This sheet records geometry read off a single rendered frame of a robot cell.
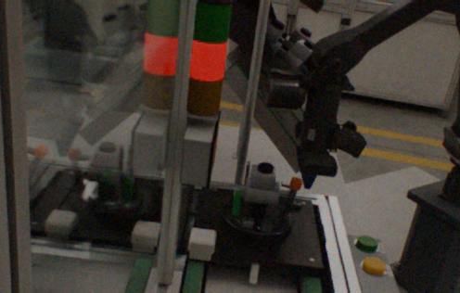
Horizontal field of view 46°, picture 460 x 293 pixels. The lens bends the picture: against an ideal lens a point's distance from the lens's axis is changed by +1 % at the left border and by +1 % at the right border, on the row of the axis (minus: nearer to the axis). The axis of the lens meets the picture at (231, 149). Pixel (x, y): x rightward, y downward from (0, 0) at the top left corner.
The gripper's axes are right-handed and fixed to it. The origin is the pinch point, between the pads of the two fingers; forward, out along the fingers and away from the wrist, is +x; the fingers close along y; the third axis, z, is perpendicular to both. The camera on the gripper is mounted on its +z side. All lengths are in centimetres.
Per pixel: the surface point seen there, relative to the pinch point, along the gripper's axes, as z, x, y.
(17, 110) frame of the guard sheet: -21, -38, -76
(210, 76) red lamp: -18.6, -22.9, -21.5
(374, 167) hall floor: 81, 112, 247
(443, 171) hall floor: 131, 113, 257
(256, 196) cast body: -9.4, 5.0, -2.3
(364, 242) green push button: 12.3, 12.4, -2.3
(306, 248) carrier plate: 0.8, 12.3, -6.5
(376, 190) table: 26, 24, 43
